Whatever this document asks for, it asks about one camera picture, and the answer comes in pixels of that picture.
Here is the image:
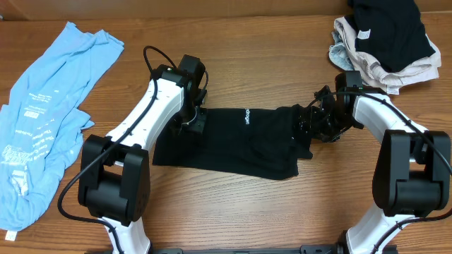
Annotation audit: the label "black t-shirt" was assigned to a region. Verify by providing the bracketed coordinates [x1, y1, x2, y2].
[153, 104, 313, 180]

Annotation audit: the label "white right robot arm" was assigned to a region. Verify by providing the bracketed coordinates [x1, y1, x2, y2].
[300, 86, 451, 253]

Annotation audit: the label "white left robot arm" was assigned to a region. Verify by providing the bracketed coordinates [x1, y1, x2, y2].
[78, 62, 208, 253]

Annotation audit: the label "grey patterned cloth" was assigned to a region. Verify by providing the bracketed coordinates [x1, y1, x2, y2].
[328, 31, 355, 71]

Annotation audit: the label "dark navy folded garment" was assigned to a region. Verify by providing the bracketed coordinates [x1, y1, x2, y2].
[347, 0, 434, 71]

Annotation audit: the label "beige crumpled shorts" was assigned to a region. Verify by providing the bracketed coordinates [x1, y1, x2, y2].
[333, 17, 441, 95]

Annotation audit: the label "light blue t-shirt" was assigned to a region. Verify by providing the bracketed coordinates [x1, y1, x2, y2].
[1, 22, 124, 231]

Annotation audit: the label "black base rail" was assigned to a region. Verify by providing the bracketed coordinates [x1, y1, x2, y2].
[150, 245, 345, 254]

